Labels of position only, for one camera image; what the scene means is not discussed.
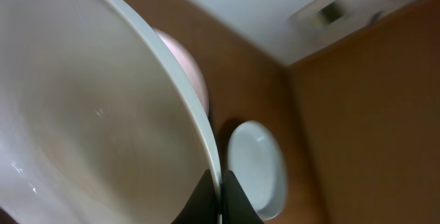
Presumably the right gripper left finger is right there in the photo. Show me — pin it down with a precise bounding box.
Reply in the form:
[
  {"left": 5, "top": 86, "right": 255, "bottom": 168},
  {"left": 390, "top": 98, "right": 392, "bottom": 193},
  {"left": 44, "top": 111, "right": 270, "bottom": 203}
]
[{"left": 172, "top": 170, "right": 218, "bottom": 224}]

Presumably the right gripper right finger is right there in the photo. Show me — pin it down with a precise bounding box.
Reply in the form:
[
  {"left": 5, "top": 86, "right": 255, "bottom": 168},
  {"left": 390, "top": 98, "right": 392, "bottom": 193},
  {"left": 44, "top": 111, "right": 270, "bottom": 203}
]
[{"left": 221, "top": 170, "right": 264, "bottom": 224}]

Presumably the pale blue plate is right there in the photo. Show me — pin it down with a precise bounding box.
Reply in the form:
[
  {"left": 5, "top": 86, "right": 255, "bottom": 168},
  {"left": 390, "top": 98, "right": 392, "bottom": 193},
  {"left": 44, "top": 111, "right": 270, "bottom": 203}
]
[{"left": 1, "top": 0, "right": 221, "bottom": 223}]

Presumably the pink rimmed white plate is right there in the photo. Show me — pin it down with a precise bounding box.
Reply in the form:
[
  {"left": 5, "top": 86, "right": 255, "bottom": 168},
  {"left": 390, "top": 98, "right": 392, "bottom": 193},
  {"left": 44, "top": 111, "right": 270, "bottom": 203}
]
[{"left": 154, "top": 29, "right": 209, "bottom": 115}]

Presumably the brown serving tray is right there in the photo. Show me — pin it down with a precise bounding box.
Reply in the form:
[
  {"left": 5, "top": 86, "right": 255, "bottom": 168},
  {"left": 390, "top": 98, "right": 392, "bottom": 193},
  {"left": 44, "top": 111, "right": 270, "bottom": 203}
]
[{"left": 124, "top": 0, "right": 328, "bottom": 223}]

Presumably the wall control panel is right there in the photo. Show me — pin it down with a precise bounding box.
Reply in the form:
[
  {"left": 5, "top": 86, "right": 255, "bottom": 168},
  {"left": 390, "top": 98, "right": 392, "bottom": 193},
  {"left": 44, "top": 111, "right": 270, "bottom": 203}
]
[{"left": 289, "top": 0, "right": 352, "bottom": 30}]

